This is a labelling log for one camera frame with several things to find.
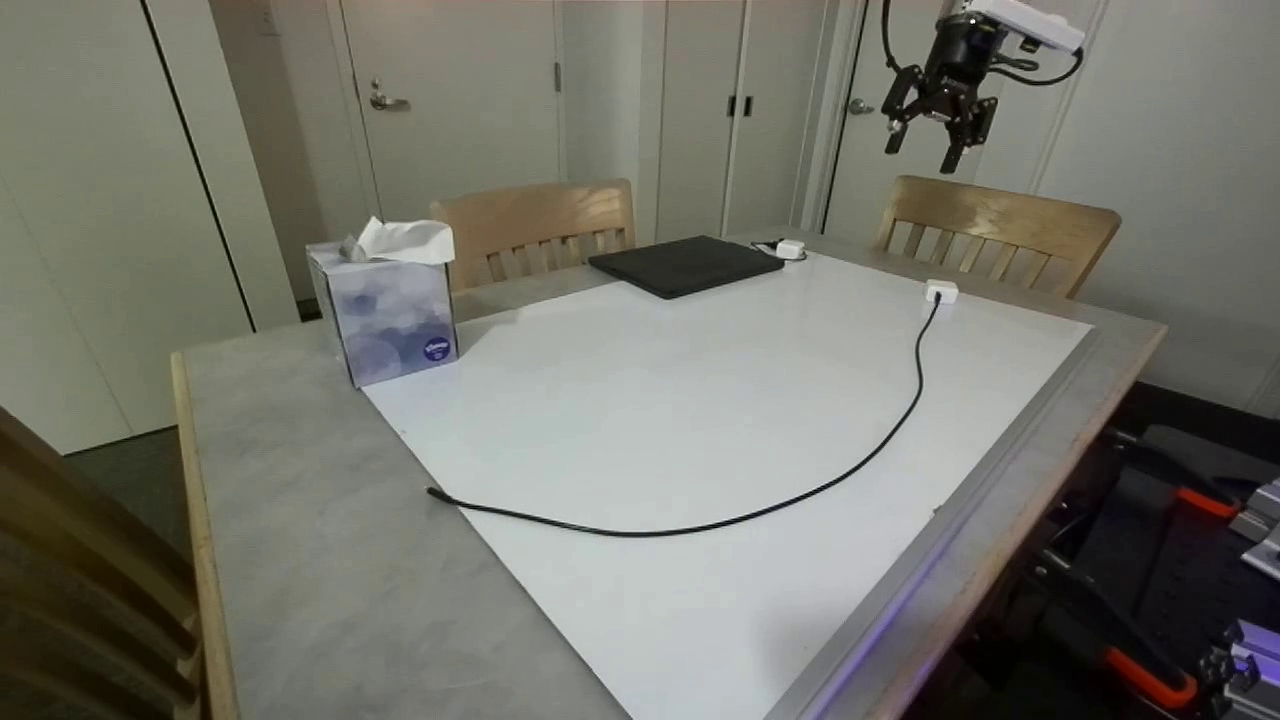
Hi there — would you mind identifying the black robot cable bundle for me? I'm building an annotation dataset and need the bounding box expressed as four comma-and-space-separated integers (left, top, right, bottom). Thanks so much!
876, 0, 926, 72

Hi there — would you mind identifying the white cabinet door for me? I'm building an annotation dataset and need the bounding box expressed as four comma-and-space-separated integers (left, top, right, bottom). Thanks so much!
724, 0, 835, 240
651, 0, 743, 245

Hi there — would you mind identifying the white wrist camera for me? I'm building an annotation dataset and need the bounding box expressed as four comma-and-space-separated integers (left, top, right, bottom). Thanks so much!
961, 0, 1087, 56

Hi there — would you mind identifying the white tissue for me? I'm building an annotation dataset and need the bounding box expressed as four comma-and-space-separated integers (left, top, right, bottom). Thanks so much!
351, 212, 461, 266

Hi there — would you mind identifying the black charging cable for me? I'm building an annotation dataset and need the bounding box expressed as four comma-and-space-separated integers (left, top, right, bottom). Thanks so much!
424, 291, 942, 542

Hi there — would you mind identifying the white door with lever handle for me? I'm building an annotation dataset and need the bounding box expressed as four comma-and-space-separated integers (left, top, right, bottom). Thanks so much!
332, 0, 566, 224
817, 0, 1031, 254

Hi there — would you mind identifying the black closed laptop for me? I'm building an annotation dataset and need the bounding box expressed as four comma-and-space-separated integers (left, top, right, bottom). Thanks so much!
584, 233, 787, 304

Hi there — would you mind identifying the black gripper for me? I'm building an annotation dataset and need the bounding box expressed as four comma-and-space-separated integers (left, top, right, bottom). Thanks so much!
879, 13, 1007, 176

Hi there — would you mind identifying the white whiteboard sheet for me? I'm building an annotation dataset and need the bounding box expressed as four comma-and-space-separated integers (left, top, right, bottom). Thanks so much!
359, 248, 1097, 720

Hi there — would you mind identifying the blue patterned tissue box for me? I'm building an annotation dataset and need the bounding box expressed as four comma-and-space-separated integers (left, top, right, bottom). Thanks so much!
302, 237, 464, 393

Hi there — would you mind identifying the wooden slat-back chair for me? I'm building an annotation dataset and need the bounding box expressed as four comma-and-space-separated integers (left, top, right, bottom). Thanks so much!
427, 176, 639, 322
872, 172, 1124, 304
0, 404, 216, 720

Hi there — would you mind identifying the black clamp with orange handle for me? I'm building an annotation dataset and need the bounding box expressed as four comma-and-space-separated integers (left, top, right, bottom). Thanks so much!
1023, 542, 1202, 715
1113, 444, 1249, 528

